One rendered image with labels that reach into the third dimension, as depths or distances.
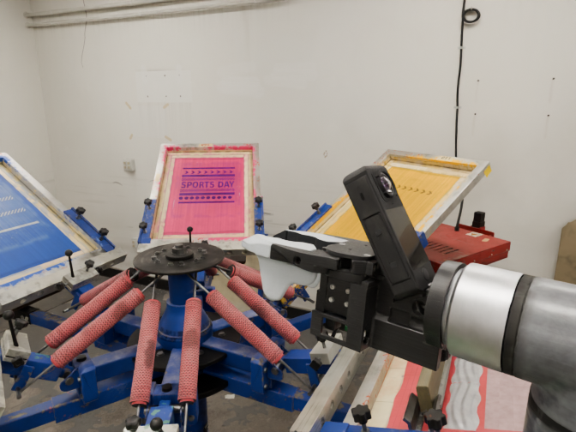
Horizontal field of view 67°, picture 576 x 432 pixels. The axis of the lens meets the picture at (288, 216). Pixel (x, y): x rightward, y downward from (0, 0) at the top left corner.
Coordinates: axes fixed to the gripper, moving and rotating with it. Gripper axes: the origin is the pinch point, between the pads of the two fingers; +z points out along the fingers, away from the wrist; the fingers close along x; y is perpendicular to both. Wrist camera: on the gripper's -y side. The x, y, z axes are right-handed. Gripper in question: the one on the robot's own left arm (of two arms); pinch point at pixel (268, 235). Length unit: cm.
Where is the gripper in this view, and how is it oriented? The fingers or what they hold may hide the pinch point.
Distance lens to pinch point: 47.1
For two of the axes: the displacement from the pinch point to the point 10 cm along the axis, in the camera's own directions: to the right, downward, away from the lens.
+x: 6.1, -0.7, 7.9
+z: -7.9, -1.6, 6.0
